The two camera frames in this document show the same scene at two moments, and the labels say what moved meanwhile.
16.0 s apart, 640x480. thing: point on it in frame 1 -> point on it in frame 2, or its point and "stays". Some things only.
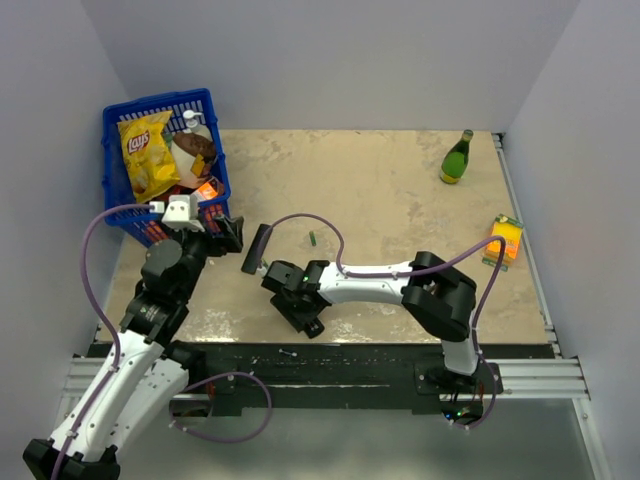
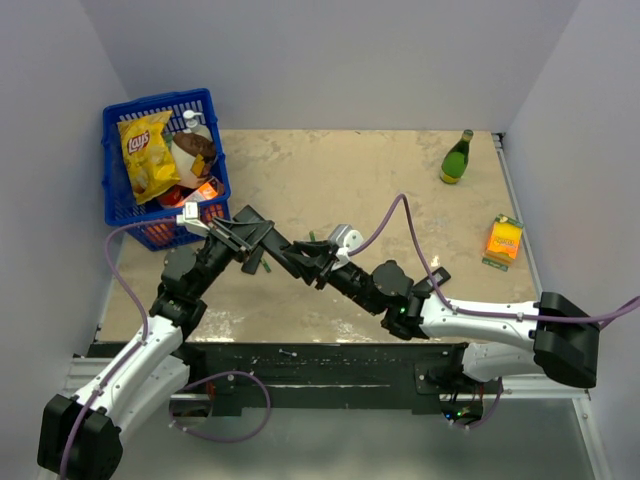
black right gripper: [298, 318] -> [317, 264]
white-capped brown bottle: [193, 154] stays
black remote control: [249, 264] stays
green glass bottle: [455, 160] stays
